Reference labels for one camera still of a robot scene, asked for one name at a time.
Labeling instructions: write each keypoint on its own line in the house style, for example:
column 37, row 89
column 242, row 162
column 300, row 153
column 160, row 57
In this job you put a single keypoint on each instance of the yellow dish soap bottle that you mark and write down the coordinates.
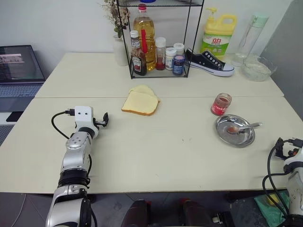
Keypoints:
column 216, row 40

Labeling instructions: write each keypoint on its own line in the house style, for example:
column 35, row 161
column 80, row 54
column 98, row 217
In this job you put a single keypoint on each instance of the round steel plate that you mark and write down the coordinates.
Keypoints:
column 236, row 139

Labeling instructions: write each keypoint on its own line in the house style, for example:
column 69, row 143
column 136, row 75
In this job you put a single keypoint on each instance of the spice jar with red contents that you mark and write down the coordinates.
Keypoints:
column 160, row 56

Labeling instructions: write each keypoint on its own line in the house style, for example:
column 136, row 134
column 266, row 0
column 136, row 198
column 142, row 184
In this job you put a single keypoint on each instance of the dark rounded shape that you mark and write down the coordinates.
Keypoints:
column 137, row 215
column 196, row 215

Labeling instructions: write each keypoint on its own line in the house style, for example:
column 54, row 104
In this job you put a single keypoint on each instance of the blue lid on shelf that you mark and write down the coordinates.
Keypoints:
column 147, row 1

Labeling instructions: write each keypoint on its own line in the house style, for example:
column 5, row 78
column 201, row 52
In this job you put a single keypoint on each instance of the grey laptop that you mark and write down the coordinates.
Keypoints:
column 19, row 71

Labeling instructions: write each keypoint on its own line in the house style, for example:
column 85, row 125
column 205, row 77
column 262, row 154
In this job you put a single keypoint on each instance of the black flat device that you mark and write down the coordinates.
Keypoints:
column 14, row 117

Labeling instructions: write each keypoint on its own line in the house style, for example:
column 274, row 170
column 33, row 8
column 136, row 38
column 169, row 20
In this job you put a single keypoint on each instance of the green cloth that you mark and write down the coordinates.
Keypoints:
column 262, row 205

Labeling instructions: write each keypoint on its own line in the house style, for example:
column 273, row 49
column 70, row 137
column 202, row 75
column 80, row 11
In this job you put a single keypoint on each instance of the clear glass bowl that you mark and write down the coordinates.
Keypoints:
column 258, row 69

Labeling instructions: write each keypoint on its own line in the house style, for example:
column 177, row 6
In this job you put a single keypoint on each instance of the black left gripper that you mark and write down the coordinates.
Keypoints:
column 99, row 123

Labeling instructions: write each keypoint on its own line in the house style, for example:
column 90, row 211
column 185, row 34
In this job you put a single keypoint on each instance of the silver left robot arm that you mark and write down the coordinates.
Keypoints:
column 73, row 160

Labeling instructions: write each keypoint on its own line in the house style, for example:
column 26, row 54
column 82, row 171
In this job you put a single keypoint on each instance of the black white canvas shoe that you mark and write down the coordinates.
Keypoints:
column 208, row 62

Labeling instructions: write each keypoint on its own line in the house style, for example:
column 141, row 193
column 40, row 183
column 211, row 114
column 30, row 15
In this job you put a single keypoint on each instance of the cooking oil bottle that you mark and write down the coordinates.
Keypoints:
column 148, row 30

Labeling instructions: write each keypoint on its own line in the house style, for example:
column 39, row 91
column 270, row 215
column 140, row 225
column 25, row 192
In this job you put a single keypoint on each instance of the square white bread slice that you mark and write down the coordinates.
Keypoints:
column 140, row 104

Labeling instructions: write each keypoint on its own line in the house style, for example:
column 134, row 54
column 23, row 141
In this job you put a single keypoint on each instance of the white-lidded glass jar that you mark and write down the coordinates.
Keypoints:
column 179, row 48

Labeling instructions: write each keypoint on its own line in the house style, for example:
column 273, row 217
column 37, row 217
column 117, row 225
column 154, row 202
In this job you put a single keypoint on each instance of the blue label jar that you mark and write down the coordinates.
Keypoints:
column 178, row 66

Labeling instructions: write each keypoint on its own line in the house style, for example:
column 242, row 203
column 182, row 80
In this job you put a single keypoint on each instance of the ketchup bottle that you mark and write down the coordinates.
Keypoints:
column 137, row 61

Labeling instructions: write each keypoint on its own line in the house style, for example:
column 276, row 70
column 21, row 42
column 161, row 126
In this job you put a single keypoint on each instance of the small white pill jar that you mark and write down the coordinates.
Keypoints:
column 170, row 59

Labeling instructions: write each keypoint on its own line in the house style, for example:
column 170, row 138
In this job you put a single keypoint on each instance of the dried flower bunch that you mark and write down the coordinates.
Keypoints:
column 113, row 16

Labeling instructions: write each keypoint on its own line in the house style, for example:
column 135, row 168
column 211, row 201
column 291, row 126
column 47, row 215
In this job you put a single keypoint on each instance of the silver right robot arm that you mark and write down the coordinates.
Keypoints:
column 295, row 189

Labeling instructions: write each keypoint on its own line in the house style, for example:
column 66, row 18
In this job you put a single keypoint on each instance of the clear bottle with green lid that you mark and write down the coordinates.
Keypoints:
column 248, row 40

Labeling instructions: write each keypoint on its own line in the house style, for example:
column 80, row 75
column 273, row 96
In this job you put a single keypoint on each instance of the metal spoon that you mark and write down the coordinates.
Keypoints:
column 246, row 127

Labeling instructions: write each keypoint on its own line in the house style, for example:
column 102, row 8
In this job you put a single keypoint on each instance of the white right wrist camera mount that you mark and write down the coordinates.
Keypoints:
column 296, row 159

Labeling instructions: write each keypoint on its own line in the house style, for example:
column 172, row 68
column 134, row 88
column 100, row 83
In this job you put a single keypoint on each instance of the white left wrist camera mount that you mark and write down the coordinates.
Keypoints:
column 83, row 117

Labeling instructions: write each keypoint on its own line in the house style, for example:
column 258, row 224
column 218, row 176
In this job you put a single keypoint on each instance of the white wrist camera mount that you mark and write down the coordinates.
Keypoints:
column 83, row 117
column 296, row 159

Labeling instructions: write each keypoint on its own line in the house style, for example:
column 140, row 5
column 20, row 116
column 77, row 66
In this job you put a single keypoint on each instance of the red jam glass jar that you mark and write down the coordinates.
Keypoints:
column 220, row 105

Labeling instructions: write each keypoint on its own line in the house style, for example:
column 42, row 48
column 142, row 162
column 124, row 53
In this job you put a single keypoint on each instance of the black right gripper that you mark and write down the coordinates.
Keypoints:
column 289, row 151

